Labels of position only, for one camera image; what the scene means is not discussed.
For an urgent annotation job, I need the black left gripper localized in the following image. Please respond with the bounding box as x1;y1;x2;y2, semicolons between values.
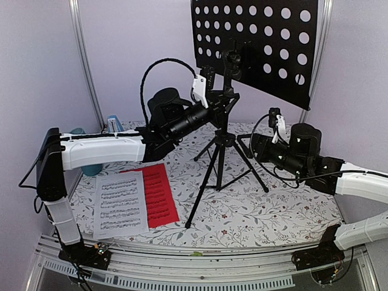
169;89;240;142

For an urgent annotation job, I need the black music stand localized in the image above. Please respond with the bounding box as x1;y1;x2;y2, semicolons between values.
185;0;319;229

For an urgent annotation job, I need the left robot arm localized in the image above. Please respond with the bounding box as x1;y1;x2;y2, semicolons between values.
36;87;239;263

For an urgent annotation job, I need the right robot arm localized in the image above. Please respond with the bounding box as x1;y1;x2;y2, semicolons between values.
249;123;387;264

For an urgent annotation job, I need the floral tablecloth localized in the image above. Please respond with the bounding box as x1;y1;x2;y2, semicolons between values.
69;121;343;249

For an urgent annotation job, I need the blue metronome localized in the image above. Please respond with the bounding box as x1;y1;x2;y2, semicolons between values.
107;115;124;133

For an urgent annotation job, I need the red sheet music paper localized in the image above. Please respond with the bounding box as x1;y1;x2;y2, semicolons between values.
120;164;179;229

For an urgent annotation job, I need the teal cylindrical cup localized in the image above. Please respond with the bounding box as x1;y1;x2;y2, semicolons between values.
70;127;102;176

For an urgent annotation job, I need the white sheet music paper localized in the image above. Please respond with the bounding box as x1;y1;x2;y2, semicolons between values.
93;171;149;240

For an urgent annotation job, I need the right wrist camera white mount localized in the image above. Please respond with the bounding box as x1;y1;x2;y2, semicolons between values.
269;107;287;145

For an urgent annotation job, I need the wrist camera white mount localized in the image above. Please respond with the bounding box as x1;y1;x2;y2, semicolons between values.
190;65;215;109
269;107;287;145

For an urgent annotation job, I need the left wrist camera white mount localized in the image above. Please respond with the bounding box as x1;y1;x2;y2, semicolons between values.
190;65;215;109

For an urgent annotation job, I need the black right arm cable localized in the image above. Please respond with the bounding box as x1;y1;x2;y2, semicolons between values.
249;113;343;189

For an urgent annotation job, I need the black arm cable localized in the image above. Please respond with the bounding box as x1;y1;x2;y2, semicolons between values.
139;58;198;125
249;113;343;189

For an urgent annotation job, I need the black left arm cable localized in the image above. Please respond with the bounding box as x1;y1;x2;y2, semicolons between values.
139;58;198;125

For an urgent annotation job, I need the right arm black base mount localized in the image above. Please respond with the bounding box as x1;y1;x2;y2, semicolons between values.
292;224;345;270

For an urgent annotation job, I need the right aluminium corner post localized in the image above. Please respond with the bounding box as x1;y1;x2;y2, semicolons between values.
299;0;333;122

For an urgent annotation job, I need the aluminium corner post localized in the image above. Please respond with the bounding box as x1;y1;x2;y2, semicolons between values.
69;0;105;130
299;0;333;122

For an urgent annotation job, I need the left aluminium corner post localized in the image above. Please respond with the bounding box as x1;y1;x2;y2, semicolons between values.
69;0;105;130

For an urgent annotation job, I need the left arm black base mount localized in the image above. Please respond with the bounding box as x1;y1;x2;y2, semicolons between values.
58;241;112;270

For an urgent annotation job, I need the aluminium front frame rail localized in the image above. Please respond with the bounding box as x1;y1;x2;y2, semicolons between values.
26;235;383;290

